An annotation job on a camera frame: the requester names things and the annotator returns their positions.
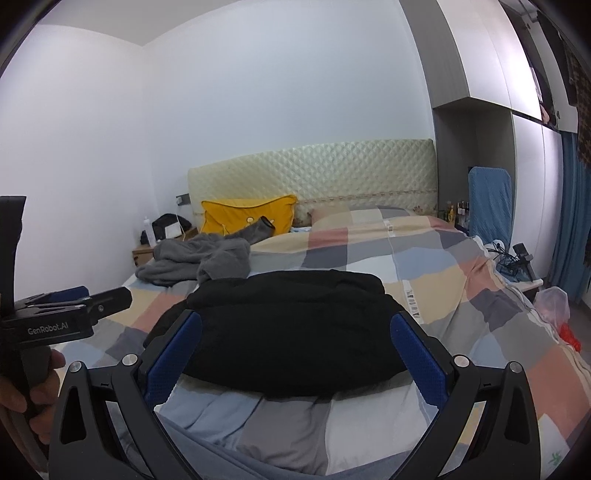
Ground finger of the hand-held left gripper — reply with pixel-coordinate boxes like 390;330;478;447
14;285;91;312
81;286;134;320

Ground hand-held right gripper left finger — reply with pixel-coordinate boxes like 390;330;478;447
48;308;204;480

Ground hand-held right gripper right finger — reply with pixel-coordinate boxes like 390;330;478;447
390;309;541;480

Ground black down jacket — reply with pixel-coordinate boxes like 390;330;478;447
143;270;407;398

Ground hanging dark clothes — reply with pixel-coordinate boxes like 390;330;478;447
531;0;591;168

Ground person's left hand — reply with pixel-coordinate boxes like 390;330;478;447
0;348;66;445

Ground wooden nightstand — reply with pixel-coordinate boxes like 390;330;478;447
132;244;158;267

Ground patchwork checked duvet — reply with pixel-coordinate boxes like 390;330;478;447
92;205;591;478

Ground grey fleece garment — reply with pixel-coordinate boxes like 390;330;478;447
135;233;252;288

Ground black bag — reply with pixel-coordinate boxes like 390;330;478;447
151;213;193;241

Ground person's grey blue trousers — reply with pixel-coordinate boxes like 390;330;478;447
154;408;386;480

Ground clear plastic bag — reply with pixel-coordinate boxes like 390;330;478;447
533;286;571;334

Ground row of small bottles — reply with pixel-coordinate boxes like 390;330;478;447
442;200;470;228

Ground yellow pillow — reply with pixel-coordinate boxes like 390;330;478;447
201;195;299;236

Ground grey sock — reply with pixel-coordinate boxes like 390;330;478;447
226;215;276;245

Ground red bag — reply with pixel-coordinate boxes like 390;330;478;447
556;323;583;352

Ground blue towel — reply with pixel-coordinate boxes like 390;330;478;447
467;166;513;251

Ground pink pillow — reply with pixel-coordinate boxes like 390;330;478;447
308;205;352;228

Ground blue curtain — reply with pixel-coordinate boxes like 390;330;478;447
549;133;591;306

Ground grey white wardrobe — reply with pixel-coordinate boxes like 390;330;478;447
399;0;568;288

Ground cream quilted headboard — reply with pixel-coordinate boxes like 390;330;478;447
187;138;438;230

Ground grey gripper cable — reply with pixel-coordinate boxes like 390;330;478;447
0;405;48;469

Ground black camera device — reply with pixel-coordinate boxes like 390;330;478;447
512;243;539;283

